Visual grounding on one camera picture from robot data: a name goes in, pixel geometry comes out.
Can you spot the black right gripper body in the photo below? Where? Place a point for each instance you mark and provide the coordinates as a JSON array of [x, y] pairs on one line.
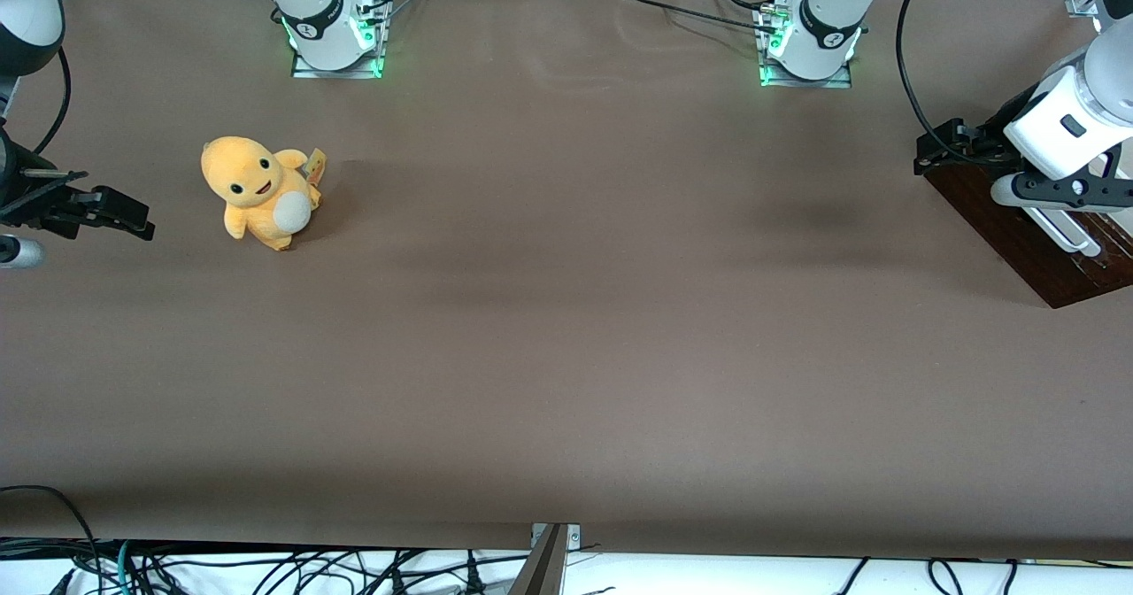
[[19, 195]]

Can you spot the small metal bracket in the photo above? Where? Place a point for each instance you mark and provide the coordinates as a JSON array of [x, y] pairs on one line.
[[574, 535]]

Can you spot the aluminium corner bracket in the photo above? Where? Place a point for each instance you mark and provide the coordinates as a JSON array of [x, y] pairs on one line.
[[1084, 3]]

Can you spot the orange plush toy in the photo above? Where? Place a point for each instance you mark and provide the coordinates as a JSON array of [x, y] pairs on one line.
[[257, 188]]

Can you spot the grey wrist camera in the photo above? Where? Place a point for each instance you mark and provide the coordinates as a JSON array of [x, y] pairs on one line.
[[1005, 192], [19, 252]]

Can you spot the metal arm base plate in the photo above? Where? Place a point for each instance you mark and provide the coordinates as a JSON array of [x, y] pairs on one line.
[[832, 83], [354, 73]]

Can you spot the dark wooden board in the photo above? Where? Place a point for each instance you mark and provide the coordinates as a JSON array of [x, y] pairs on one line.
[[1018, 241]]

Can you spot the grey camera post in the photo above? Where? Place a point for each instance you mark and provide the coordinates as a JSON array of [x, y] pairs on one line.
[[542, 568]]

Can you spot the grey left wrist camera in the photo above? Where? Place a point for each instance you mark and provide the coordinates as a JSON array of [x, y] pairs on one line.
[[1005, 192]]

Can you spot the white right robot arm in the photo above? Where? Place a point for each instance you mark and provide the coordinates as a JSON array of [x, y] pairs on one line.
[[319, 11]]

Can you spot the brown table cover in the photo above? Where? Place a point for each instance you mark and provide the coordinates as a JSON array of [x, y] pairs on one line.
[[566, 312]]

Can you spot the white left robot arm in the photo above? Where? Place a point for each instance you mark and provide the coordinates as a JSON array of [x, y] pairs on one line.
[[823, 19]]

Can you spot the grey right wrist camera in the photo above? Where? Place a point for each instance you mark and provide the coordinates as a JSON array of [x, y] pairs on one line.
[[19, 252]]

